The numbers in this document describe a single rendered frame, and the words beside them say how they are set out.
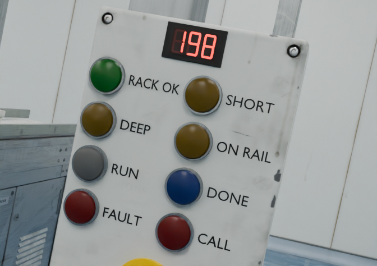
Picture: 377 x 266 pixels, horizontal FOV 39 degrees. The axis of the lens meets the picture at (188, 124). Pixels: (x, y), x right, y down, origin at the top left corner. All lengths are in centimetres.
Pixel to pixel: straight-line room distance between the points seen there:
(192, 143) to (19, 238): 151
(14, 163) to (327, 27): 308
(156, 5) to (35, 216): 150
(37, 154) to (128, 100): 130
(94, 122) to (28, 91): 410
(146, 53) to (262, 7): 383
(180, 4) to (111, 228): 20
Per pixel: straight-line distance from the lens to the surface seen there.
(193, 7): 49
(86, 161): 43
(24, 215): 186
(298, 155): 420
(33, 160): 171
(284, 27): 159
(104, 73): 43
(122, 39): 43
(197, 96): 40
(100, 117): 43
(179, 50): 41
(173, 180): 41
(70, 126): 187
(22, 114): 212
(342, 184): 427
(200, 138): 40
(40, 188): 190
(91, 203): 44
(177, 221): 41
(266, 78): 40
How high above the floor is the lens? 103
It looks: 3 degrees down
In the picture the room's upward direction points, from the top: 12 degrees clockwise
